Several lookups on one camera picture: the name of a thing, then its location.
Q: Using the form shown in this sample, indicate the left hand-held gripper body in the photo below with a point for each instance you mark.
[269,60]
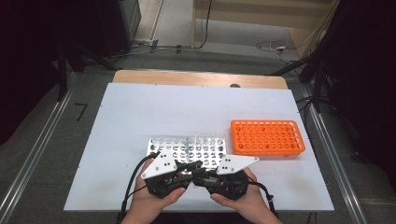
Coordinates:
[160,165]

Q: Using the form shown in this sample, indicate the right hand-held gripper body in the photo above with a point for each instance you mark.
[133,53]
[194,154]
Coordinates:
[235,164]

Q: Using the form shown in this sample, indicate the silver metal test tube rack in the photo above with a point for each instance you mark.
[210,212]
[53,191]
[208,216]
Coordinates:
[186,146]

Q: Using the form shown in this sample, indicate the orange plastic test tube rack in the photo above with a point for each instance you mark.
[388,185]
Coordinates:
[267,137]

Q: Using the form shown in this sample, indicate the person's left hand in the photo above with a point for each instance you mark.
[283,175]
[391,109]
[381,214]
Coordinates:
[149,202]

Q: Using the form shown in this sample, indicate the person's right hand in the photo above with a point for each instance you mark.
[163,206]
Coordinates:
[246,205]

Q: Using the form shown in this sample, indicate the white table board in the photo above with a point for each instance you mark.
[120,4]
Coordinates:
[186,105]

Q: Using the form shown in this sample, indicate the wooden table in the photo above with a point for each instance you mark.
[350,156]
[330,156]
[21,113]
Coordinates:
[193,78]

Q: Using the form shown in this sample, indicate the black metal stand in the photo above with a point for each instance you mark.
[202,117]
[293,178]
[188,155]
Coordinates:
[317,84]
[62,71]

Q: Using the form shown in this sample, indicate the dark cabinet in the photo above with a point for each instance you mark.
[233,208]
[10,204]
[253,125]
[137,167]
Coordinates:
[121,25]

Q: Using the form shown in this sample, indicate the black curtain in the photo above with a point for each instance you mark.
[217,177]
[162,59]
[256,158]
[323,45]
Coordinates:
[367,77]
[28,46]

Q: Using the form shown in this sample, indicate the metal floor rail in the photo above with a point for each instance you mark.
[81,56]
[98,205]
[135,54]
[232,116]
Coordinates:
[339,186]
[34,149]

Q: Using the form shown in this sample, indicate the light wooden frame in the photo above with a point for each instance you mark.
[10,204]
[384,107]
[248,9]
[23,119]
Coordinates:
[249,17]

